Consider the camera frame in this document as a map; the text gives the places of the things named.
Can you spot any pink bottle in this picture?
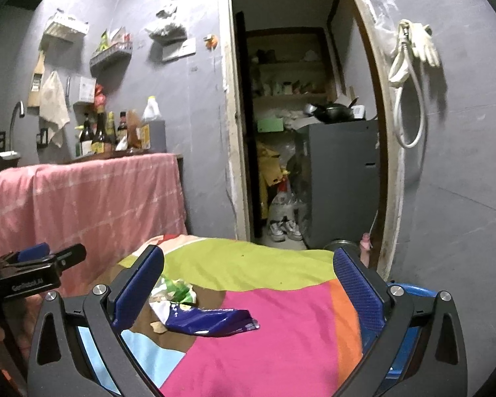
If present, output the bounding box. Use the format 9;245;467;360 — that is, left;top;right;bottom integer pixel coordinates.
360;234;373;267

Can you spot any wooden brush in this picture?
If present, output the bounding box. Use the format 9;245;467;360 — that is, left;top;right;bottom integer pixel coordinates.
27;50;45;108

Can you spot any black wok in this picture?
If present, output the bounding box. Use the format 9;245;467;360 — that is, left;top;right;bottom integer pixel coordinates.
312;101;354;124

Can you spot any grey cabinet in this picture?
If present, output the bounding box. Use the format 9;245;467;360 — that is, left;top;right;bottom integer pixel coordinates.
295;119;381;249

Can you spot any white sneaker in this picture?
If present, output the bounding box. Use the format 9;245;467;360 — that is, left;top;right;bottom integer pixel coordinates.
268;220;288;243
285;219;303;241

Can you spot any white hose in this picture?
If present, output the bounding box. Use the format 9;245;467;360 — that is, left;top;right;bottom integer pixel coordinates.
388;19;428;150

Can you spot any black faucet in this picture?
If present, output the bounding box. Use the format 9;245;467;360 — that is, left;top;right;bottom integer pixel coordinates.
9;100;25;152

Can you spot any large oil jug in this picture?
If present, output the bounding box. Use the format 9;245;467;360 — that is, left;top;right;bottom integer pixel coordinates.
141;96;167;153

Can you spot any green white wrapper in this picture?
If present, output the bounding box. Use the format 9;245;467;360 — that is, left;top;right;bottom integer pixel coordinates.
149;277;198;304

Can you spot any brown paper pouch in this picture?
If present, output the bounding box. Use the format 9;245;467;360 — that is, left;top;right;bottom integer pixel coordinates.
127;110;143;150

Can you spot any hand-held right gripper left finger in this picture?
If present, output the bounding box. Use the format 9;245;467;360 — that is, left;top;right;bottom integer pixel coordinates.
27;245;166;397

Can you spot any white plastic bag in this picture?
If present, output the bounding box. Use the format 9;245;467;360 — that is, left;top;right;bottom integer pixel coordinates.
145;0;187;42

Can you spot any yellow bag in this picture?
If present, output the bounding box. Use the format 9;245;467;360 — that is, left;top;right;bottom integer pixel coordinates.
256;141;290;220

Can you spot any short dark sauce bottle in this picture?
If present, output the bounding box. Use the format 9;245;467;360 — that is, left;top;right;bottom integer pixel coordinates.
75;112;95;157

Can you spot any white wall box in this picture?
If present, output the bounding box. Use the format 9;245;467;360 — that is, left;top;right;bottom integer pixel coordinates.
72;73;98;104

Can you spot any dark wooden door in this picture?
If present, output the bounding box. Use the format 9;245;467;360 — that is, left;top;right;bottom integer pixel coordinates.
235;10;254;236

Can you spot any tall dark sauce bottle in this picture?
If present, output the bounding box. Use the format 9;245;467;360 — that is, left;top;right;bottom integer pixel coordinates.
92;111;113;154

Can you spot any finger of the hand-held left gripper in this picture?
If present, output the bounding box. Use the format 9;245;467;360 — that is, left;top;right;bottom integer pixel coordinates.
50;243;87;272
0;243;51;267

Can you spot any steel stockpot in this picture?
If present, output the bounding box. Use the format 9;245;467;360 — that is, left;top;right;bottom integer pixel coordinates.
324;238;362;253

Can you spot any white wall basket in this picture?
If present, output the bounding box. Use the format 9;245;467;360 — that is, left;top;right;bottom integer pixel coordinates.
43;8;91;44

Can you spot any colourful striped blanket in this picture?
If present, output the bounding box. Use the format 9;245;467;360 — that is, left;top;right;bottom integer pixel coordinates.
76;234;391;397

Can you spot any wooden door frame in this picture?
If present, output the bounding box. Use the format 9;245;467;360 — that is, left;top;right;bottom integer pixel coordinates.
222;0;406;282

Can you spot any white rubber glove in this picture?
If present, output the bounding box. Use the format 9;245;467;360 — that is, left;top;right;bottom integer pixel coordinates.
409;22;441;67

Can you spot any purple snack bag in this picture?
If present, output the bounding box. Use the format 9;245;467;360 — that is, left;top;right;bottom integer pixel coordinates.
149;300;260;337

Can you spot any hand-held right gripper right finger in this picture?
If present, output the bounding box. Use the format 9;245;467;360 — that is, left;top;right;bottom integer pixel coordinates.
333;246;468;397

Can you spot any wooden shelf unit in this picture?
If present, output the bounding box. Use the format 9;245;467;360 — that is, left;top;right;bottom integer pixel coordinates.
246;27;335;100

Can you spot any grey wall shelf rack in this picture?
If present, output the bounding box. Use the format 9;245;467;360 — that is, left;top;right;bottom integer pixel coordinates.
89;45;133;71

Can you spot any white wall socket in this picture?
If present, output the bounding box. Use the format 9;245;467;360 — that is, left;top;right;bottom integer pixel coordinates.
161;37;197;63

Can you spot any red white seasoning packet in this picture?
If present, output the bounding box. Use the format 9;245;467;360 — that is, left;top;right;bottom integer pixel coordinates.
109;27;132;48

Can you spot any beige hanging cloth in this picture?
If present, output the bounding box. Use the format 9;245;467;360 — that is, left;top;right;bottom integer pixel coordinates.
38;70;71;148

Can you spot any yellow cap sauce bottle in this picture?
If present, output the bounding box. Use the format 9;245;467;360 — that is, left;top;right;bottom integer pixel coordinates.
106;111;117;150

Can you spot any pink checked towel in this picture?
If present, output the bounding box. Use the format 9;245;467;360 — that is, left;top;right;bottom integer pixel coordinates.
0;153;188;298

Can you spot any blue plastic basin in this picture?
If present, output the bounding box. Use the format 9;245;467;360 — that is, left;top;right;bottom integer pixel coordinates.
372;283;434;397

